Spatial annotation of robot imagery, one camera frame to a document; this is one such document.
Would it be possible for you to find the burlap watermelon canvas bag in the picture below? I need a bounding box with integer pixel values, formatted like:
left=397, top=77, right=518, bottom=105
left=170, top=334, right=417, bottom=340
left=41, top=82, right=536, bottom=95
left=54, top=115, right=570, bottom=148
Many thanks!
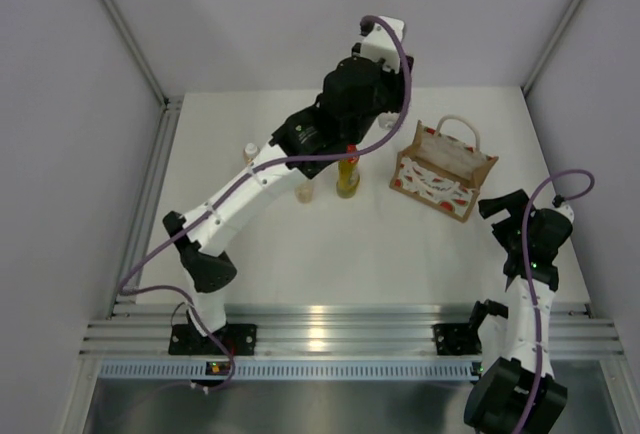
left=389, top=115, right=499, bottom=223

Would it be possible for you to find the yellow bottle red cap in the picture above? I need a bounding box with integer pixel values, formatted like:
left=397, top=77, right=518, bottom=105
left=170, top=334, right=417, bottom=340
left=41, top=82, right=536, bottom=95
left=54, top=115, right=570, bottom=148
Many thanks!
left=336, top=144, right=361, bottom=199

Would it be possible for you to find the amber bottle white cap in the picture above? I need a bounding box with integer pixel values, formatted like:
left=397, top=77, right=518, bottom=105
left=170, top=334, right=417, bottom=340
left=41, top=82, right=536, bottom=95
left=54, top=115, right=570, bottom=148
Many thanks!
left=243, top=143, right=260, bottom=165
left=294, top=180, right=314, bottom=204

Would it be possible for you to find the clear jar grey lid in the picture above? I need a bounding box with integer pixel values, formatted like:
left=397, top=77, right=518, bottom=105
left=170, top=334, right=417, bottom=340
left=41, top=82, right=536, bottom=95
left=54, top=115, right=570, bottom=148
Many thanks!
left=377, top=112, right=398, bottom=130

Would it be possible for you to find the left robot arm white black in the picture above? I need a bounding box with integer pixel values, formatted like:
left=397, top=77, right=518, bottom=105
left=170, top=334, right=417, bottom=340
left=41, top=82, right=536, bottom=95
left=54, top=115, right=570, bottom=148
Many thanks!
left=162, top=41, right=412, bottom=354

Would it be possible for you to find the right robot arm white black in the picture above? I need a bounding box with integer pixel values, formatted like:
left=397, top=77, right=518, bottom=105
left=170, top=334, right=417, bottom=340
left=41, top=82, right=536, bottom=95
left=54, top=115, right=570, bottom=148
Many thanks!
left=464, top=190, right=574, bottom=433

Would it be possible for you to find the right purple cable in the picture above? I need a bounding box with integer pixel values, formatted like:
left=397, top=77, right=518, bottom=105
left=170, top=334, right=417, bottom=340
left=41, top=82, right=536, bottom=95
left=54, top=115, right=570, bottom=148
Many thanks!
left=512, top=168, right=597, bottom=434

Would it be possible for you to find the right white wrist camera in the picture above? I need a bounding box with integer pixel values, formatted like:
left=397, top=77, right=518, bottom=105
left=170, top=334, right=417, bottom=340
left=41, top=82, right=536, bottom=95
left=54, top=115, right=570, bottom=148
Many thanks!
left=552, top=194, right=575, bottom=224

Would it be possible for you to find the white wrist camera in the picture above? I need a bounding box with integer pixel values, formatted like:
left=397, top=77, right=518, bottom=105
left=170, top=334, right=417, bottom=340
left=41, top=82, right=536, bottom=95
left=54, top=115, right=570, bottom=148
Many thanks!
left=358, top=15, right=406, bottom=74
left=552, top=194, right=575, bottom=224

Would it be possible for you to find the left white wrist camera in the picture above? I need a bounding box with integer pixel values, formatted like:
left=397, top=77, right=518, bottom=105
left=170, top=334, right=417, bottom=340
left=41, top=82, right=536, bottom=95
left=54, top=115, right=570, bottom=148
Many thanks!
left=358, top=15, right=406, bottom=74

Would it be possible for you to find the aluminium front rail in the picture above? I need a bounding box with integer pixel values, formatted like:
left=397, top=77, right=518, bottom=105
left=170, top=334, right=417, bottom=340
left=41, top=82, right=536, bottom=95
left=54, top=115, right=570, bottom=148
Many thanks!
left=80, top=303, right=624, bottom=360

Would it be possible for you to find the aluminium rail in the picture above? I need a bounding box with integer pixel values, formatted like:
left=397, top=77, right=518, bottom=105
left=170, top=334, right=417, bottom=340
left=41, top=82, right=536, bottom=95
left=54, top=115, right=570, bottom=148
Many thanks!
left=80, top=303, right=624, bottom=360
left=102, top=95, right=184, bottom=319

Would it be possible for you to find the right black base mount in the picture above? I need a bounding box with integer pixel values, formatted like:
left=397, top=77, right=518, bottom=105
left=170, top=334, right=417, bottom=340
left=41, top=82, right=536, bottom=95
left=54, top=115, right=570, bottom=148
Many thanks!
left=433, top=323, right=482, bottom=357

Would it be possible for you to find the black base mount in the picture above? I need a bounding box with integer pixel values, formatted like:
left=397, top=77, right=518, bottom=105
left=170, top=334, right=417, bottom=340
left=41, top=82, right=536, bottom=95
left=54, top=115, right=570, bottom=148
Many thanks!
left=433, top=323, right=482, bottom=357
left=167, top=321, right=259, bottom=356

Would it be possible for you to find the left side aluminium rail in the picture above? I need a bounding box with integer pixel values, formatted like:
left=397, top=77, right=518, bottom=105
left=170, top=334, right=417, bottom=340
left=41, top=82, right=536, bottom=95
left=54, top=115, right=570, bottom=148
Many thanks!
left=102, top=95, right=184, bottom=319

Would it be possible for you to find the right aluminium frame post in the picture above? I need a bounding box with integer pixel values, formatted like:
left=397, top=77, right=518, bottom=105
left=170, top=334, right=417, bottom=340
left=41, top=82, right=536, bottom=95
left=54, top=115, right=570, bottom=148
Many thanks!
left=521, top=0, right=587, bottom=98

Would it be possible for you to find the aluminium frame post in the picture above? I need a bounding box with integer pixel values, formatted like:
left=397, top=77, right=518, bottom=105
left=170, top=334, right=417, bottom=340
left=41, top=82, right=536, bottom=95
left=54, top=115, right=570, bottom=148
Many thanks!
left=98, top=0, right=167, bottom=106
left=521, top=0, right=587, bottom=98

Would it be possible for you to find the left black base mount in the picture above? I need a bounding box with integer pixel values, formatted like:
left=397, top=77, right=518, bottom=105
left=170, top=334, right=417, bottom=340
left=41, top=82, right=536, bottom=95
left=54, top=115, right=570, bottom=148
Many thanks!
left=167, top=321, right=259, bottom=356

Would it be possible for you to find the left aluminium frame post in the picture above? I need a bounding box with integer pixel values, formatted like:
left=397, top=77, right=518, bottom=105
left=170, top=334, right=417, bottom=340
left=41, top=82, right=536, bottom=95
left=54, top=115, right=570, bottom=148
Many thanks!
left=98, top=0, right=167, bottom=106

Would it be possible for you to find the grey slotted cable duct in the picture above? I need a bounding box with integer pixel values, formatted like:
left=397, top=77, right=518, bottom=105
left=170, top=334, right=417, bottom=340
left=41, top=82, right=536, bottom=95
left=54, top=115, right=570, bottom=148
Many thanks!
left=99, top=359, right=480, bottom=381

